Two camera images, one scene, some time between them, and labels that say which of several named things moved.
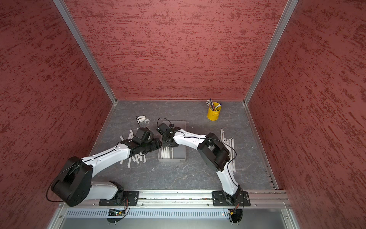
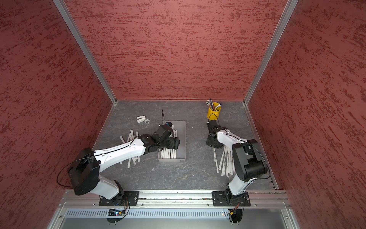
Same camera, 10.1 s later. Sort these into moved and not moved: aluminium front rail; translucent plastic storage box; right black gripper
Moved: right black gripper
Not moved: aluminium front rail; translucent plastic storage box
